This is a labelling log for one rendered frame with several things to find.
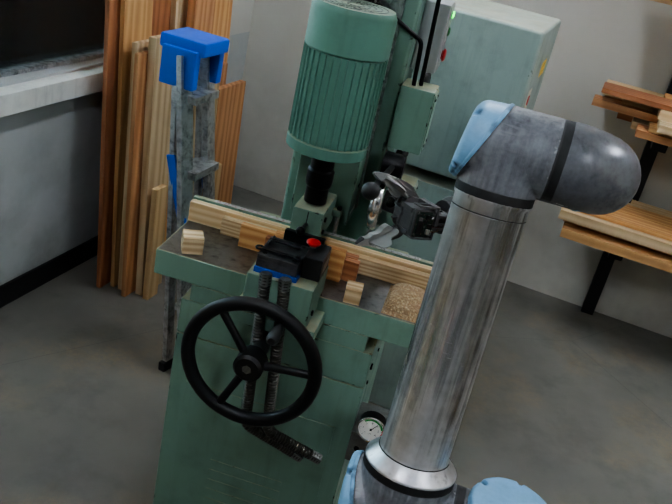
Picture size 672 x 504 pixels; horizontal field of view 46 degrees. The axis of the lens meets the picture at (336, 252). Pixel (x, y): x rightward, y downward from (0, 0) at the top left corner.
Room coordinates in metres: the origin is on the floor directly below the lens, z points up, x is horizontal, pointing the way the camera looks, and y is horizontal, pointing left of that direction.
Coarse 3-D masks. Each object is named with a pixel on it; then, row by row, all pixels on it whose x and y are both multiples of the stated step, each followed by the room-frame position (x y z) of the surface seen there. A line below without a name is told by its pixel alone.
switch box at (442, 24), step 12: (432, 0) 1.89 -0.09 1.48; (444, 0) 1.95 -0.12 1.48; (432, 12) 1.89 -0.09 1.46; (444, 12) 1.88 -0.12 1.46; (444, 24) 1.88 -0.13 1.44; (420, 36) 1.89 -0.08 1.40; (444, 36) 1.89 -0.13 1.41; (432, 48) 1.88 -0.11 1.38; (432, 60) 1.88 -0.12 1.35; (432, 72) 1.88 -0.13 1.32
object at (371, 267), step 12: (228, 216) 1.67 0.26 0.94; (228, 228) 1.65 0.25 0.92; (240, 228) 1.65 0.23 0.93; (348, 252) 1.62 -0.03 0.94; (360, 264) 1.61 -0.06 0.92; (372, 264) 1.61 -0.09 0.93; (384, 264) 1.60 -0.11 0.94; (396, 264) 1.62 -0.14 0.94; (372, 276) 1.60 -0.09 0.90; (384, 276) 1.60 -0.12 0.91; (396, 276) 1.60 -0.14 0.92; (408, 276) 1.59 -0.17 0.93; (420, 276) 1.59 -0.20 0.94
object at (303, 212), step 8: (328, 192) 1.72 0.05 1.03; (328, 200) 1.67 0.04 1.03; (336, 200) 1.71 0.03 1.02; (296, 208) 1.59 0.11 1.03; (304, 208) 1.59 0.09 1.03; (312, 208) 1.60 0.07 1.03; (320, 208) 1.61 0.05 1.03; (328, 208) 1.63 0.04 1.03; (296, 216) 1.59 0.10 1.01; (304, 216) 1.59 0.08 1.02; (312, 216) 1.58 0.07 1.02; (320, 216) 1.58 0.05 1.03; (328, 216) 1.65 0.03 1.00; (296, 224) 1.59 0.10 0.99; (312, 224) 1.58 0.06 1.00; (320, 224) 1.58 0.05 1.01; (328, 224) 1.67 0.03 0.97; (312, 232) 1.58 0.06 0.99; (320, 232) 1.58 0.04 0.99
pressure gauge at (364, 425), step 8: (360, 416) 1.40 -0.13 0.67; (368, 416) 1.38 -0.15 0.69; (376, 416) 1.39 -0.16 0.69; (360, 424) 1.38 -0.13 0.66; (368, 424) 1.38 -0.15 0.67; (376, 424) 1.38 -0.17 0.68; (384, 424) 1.38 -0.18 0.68; (360, 432) 1.38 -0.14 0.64; (368, 432) 1.38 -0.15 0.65; (376, 432) 1.38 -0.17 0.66; (368, 440) 1.37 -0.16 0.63
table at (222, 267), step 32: (192, 224) 1.67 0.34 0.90; (160, 256) 1.51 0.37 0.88; (192, 256) 1.51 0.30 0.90; (224, 256) 1.54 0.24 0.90; (256, 256) 1.58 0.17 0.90; (224, 288) 1.49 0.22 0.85; (384, 288) 1.57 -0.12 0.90; (320, 320) 1.42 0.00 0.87; (352, 320) 1.45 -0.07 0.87; (384, 320) 1.44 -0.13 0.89
